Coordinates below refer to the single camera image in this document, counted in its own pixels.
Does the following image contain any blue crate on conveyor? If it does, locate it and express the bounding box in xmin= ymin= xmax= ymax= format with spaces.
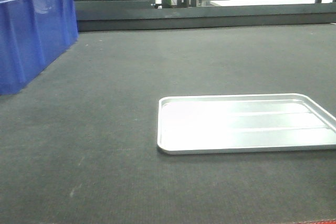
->
xmin=1 ymin=0 xmax=78 ymax=95

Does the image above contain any silver metal tray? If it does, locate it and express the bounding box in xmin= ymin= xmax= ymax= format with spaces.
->
xmin=157 ymin=93 xmax=335 ymax=155

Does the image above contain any white background table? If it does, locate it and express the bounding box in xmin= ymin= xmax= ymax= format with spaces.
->
xmin=196 ymin=0 xmax=316 ymax=7

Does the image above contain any black conveyor side rail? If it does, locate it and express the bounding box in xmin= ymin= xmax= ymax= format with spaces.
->
xmin=75 ymin=0 xmax=335 ymax=31

